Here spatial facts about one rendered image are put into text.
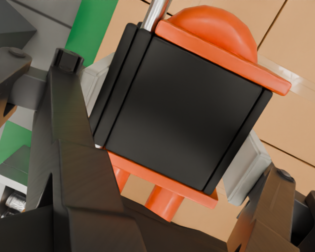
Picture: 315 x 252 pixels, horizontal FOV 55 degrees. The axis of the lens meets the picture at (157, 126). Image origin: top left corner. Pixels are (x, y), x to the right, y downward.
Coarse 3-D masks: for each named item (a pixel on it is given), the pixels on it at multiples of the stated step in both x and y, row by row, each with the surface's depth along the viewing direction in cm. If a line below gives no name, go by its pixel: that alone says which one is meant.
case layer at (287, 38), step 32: (128, 0) 81; (192, 0) 80; (224, 0) 80; (256, 0) 79; (288, 0) 79; (256, 32) 82; (288, 32) 81; (288, 64) 84; (288, 96) 87; (256, 128) 91; (288, 128) 90; (288, 160) 94; (128, 192) 102; (224, 192) 99; (192, 224) 104; (224, 224) 104
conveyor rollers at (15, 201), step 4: (12, 196) 107; (16, 196) 108; (20, 196) 109; (8, 200) 106; (12, 200) 107; (16, 200) 107; (20, 200) 107; (24, 200) 108; (8, 204) 107; (12, 204) 106; (16, 204) 107; (20, 204) 107; (24, 204) 107; (16, 208) 107; (20, 208) 107; (4, 212) 111; (8, 212) 112; (4, 216) 110
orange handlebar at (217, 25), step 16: (176, 16) 16; (192, 16) 16; (208, 16) 16; (224, 16) 16; (192, 32) 16; (208, 32) 16; (224, 32) 16; (240, 32) 16; (224, 48) 16; (240, 48) 16; (256, 48) 16; (128, 176) 20; (160, 192) 20; (160, 208) 20; (176, 208) 20
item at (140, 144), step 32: (160, 32) 15; (160, 64) 15; (192, 64) 15; (224, 64) 15; (256, 64) 16; (128, 96) 16; (160, 96) 16; (192, 96) 16; (224, 96) 16; (256, 96) 15; (128, 128) 16; (160, 128) 16; (192, 128) 16; (224, 128) 16; (128, 160) 17; (160, 160) 17; (192, 160) 17; (224, 160) 17; (192, 192) 18
